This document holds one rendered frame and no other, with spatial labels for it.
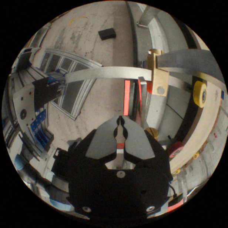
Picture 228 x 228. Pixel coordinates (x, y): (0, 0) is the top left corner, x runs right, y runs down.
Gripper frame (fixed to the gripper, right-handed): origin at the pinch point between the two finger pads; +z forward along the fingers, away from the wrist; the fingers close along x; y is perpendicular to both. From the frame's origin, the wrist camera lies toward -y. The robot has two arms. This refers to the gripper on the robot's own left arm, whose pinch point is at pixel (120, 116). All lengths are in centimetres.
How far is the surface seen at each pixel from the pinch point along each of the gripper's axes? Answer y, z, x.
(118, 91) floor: 16, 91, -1
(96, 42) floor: -61, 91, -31
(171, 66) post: -9.7, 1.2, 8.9
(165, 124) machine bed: 19.5, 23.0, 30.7
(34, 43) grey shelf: -185, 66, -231
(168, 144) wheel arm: 16.6, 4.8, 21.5
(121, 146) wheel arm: 16.4, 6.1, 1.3
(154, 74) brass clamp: -7.5, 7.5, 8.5
